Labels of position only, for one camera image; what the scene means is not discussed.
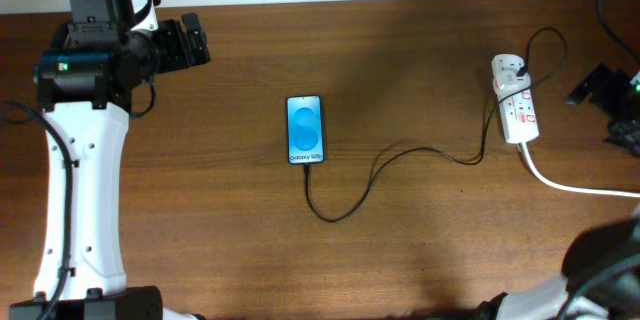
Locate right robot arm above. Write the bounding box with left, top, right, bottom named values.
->
left=468, top=65, right=639, bottom=320

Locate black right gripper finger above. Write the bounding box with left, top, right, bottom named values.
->
left=563, top=64, right=611, bottom=106
left=604, top=120, right=639, bottom=156

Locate white power strip cord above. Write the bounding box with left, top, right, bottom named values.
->
left=517, top=141, right=640, bottom=199

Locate blue Samsung Galaxy smartphone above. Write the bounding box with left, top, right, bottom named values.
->
left=286, top=95, right=325, bottom=165

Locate white power strip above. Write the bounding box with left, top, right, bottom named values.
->
left=491, top=54, right=539, bottom=144

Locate black USB charging cable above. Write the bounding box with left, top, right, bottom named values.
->
left=301, top=26, right=570, bottom=224

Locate white USB charger plug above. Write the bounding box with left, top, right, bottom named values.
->
left=493, top=68, right=531, bottom=97

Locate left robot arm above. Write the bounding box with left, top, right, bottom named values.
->
left=8, top=0, right=210, bottom=320

